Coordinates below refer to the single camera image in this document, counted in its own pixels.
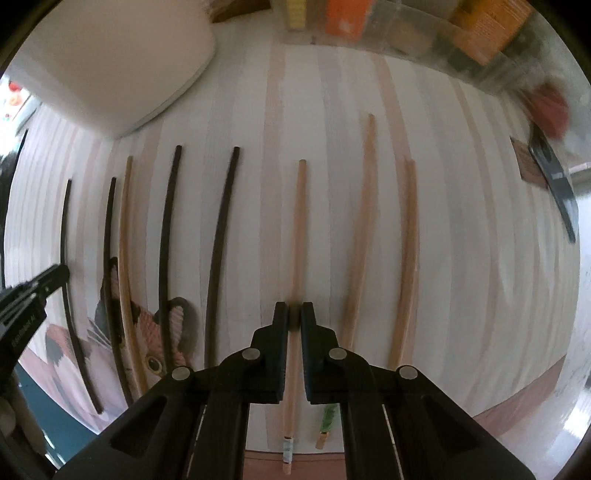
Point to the wooden chopstick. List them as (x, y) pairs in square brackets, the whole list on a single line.
[(298, 230), (410, 240), (364, 221), (124, 258)]

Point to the red round item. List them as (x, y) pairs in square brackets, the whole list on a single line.
[(549, 110)]

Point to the yellow packet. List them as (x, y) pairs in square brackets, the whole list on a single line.
[(296, 13)]

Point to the orange packet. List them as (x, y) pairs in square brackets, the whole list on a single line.
[(348, 18)]

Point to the black chopstick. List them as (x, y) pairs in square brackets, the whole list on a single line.
[(64, 258), (164, 240), (107, 258), (220, 240)]

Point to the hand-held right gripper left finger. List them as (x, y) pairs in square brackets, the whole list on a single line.
[(278, 360)]

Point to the white utensil holder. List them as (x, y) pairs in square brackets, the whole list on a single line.
[(115, 60)]

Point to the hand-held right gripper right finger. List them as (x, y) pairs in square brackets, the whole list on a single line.
[(310, 360)]

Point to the brown card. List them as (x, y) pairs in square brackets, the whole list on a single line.
[(526, 159)]

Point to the striped cat print mat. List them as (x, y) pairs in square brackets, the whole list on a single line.
[(461, 277)]

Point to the orange printed box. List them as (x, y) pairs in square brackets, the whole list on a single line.
[(489, 27)]

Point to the colourful wall sticker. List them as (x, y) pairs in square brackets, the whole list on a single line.
[(14, 97)]

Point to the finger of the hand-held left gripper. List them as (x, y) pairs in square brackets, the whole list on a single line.
[(48, 279)]

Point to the black flat tool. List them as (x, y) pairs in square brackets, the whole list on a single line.
[(556, 184)]

